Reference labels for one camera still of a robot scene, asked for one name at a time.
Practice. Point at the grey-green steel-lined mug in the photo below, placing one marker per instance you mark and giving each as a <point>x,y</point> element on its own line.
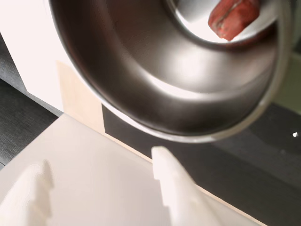
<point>141,58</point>

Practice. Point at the black table mat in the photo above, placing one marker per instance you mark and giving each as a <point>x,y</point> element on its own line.
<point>235,176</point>

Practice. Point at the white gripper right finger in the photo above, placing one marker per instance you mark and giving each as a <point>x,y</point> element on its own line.
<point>178,188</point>

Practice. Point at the red cube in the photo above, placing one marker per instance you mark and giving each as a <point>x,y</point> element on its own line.
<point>232,18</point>

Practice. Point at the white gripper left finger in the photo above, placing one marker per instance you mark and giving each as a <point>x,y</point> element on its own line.
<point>26,200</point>

